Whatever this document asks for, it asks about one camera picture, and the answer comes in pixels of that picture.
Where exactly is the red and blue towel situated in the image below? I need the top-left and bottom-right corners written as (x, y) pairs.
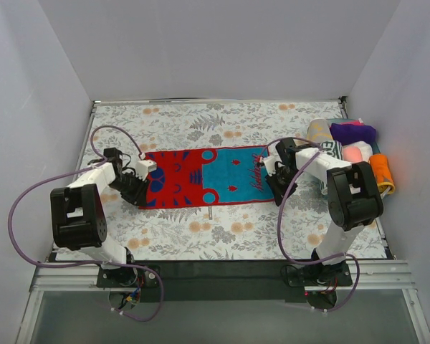
top-left (141, 145), bottom-right (274, 209)

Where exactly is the pink panda towel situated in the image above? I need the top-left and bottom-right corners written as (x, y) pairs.
top-left (342, 146), bottom-right (368, 163)

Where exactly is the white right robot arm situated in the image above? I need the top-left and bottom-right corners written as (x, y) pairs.
top-left (257, 138), bottom-right (383, 287)

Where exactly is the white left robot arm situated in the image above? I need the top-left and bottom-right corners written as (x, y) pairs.
top-left (50, 148), bottom-right (157, 287)

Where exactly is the striped lemon rolled towel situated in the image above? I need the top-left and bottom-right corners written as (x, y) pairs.
top-left (319, 140), bottom-right (343, 196)

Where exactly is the grey yellow rolled towel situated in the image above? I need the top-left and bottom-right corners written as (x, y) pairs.
top-left (307, 118), bottom-right (333, 144)

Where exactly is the purple rolled towel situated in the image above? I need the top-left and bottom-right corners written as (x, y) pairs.
top-left (330, 123), bottom-right (377, 145)

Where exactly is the white rolled towel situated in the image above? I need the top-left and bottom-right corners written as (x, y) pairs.
top-left (348, 140), bottom-right (372, 150)

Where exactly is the orange rolled towel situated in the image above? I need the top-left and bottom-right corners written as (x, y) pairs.
top-left (369, 153), bottom-right (396, 196)

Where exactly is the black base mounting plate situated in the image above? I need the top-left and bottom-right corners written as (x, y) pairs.
top-left (96, 260), bottom-right (352, 304)

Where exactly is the teal towel tray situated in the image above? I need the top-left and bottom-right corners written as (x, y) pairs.
top-left (328, 120), bottom-right (380, 162)

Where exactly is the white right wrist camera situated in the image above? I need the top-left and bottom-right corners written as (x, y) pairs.
top-left (259, 156), bottom-right (280, 176)

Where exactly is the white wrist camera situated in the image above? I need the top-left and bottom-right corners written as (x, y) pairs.
top-left (135, 159), bottom-right (157, 181)
top-left (259, 156), bottom-right (280, 176)

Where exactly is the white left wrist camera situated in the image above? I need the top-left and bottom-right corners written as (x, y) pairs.
top-left (135, 159), bottom-right (157, 181)

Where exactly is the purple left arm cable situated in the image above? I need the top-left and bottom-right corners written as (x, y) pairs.
top-left (7, 125), bottom-right (165, 322)

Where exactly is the aluminium frame rail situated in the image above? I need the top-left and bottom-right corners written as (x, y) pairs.
top-left (30, 259), bottom-right (430, 343)

